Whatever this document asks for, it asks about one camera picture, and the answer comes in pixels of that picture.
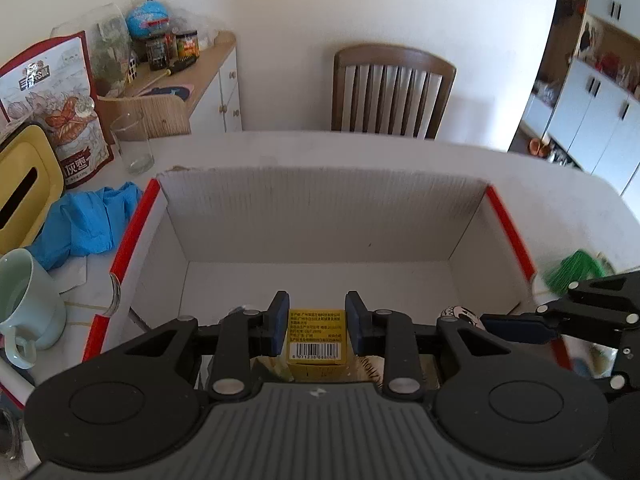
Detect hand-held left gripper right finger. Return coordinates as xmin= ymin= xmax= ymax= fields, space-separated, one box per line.
xmin=345 ymin=290 xmax=522 ymax=404

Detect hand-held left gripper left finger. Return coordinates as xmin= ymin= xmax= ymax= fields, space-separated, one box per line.
xmin=119 ymin=290 xmax=291 ymax=402

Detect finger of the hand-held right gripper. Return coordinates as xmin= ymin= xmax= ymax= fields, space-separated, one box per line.
xmin=480 ymin=271 xmax=640 ymax=352
xmin=597 ymin=344 xmax=640 ymax=399

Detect small yellow carton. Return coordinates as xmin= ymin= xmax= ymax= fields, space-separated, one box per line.
xmin=286 ymin=308 xmax=349 ymax=384

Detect white cardboard box red edges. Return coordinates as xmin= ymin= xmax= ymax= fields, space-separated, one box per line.
xmin=82 ymin=165 xmax=574 ymax=397

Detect white round patterned object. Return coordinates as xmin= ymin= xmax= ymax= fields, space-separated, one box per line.
xmin=440 ymin=305 xmax=484 ymax=331

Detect green brush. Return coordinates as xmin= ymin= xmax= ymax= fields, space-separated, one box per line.
xmin=542 ymin=250 xmax=609 ymax=294

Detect blue cloth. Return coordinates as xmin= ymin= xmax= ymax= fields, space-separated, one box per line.
xmin=31 ymin=182 xmax=146 ymax=271

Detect clear drinking glass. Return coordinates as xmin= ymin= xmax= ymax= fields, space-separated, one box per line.
xmin=109 ymin=111 xmax=154 ymax=176

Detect light wooden chair back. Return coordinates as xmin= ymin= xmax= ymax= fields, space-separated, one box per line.
xmin=97 ymin=94 xmax=192 ymax=139

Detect white sideboard with wooden top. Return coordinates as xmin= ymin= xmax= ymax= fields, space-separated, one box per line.
xmin=125 ymin=31 xmax=244 ymax=134

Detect pale green mug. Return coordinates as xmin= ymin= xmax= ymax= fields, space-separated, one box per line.
xmin=0 ymin=249 xmax=67 ymax=369

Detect pink and blue mouse pad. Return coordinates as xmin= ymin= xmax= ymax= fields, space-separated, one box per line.
xmin=137 ymin=82 xmax=197 ymax=102

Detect dark wooden chair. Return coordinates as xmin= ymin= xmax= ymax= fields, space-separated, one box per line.
xmin=331 ymin=44 xmax=458 ymax=140

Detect black yellow screwdriver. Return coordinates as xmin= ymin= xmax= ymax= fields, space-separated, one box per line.
xmin=134 ymin=55 xmax=199 ymax=91

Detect dark glass jar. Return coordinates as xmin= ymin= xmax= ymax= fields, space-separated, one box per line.
xmin=146 ymin=34 xmax=171 ymax=71

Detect yellow tissue box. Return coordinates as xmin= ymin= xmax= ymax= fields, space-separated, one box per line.
xmin=0 ymin=124 xmax=66 ymax=256

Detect red snack bag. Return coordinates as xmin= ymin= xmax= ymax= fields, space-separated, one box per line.
xmin=0 ymin=31 xmax=116 ymax=191

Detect clear plastic bag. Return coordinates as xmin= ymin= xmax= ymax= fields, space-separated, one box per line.
xmin=190 ymin=10 xmax=222 ymax=52

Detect clear bag with greenery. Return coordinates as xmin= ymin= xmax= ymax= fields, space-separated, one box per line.
xmin=52 ymin=2 xmax=134 ymax=99

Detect blue globe ball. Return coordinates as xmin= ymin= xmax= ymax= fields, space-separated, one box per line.
xmin=125 ymin=0 xmax=174 ymax=39

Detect grey blue wall cabinet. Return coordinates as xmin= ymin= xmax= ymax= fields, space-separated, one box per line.
xmin=510 ymin=0 xmax=640 ymax=196

